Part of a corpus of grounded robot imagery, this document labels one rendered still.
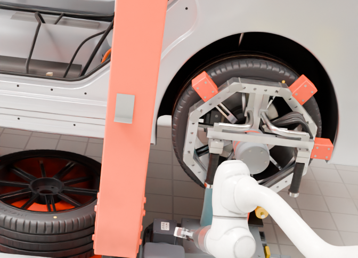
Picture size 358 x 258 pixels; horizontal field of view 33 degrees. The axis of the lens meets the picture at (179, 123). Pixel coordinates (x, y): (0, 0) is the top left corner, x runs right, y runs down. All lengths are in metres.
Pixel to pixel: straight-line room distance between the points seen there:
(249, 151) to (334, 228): 1.49
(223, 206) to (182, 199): 2.00
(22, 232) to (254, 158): 0.99
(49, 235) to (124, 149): 0.63
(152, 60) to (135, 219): 0.61
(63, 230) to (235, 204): 1.03
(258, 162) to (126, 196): 0.58
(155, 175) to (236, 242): 2.29
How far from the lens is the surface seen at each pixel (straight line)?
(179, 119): 2.58
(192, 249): 2.93
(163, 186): 3.82
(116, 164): 2.11
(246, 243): 1.71
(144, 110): 2.02
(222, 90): 2.45
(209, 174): 2.36
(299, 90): 2.49
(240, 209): 1.72
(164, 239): 2.66
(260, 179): 2.76
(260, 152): 2.42
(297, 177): 2.41
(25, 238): 2.57
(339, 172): 4.46
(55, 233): 2.56
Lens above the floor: 1.94
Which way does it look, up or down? 24 degrees down
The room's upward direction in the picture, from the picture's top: 8 degrees clockwise
